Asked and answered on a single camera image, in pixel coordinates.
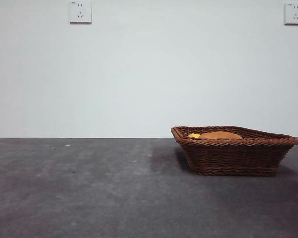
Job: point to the brown wicker basket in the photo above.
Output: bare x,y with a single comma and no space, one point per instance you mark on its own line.
233,158

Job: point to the brown potato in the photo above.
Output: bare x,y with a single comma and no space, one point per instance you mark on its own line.
221,135

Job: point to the white wall socket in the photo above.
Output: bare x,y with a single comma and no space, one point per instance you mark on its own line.
80,12
296,14

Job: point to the yellow corn cob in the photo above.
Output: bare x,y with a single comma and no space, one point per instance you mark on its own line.
194,136

